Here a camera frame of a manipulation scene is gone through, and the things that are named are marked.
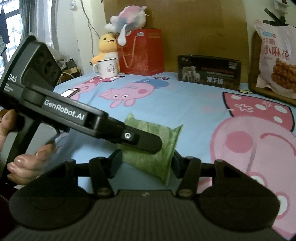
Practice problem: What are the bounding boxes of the black wool product box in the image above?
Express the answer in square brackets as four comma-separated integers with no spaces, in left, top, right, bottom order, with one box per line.
[178,55,241,90]

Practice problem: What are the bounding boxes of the yellow duck plush toy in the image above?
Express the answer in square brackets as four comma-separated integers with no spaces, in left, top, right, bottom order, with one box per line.
[90,33,120,72]

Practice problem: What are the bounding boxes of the blue Peppa Pig bedsheet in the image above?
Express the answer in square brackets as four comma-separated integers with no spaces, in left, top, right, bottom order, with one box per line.
[55,72,295,239]

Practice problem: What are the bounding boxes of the wooden board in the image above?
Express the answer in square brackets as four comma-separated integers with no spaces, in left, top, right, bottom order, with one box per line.
[103,0,250,83]

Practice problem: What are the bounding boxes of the pink white plush toy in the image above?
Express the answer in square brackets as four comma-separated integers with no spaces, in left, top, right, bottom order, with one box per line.
[105,6,147,46]

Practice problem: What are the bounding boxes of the green snack packet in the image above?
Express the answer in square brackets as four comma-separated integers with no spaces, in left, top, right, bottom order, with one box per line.
[119,113,183,186]

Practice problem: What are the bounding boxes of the white enamel mug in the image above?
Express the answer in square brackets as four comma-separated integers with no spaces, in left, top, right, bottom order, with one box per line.
[93,58,118,79]

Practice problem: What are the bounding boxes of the large pink snack bag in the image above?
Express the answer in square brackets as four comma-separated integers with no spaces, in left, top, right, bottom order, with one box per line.
[254,20,295,99]

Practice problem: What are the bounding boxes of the white smartphone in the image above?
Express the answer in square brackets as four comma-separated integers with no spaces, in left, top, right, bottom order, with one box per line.
[61,88,80,98]

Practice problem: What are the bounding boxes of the black wall cable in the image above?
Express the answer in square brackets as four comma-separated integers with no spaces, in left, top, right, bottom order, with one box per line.
[79,0,100,58]

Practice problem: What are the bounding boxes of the red gift bag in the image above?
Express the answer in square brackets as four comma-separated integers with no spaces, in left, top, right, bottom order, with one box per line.
[117,28,165,76]

